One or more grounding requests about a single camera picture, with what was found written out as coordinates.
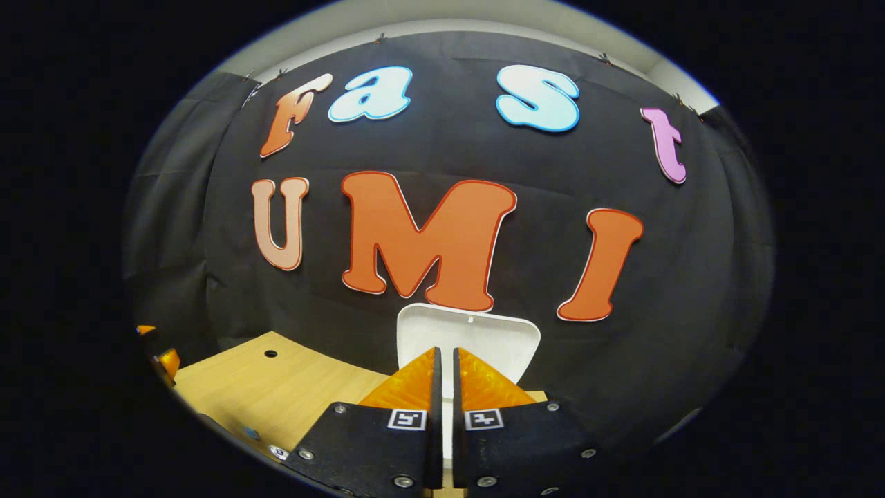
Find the wooden desktop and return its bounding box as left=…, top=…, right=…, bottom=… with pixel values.
left=173, top=331, right=547, bottom=498

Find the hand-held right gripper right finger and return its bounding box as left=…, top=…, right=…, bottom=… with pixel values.
left=452, top=347, right=602, bottom=498

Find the white desktop garbage bin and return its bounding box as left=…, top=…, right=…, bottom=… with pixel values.
left=396, top=303, right=542, bottom=464

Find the black backdrop cloth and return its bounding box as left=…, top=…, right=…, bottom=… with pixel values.
left=123, top=31, right=774, bottom=450

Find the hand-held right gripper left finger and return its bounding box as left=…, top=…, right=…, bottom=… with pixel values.
left=285, top=346, right=445, bottom=498

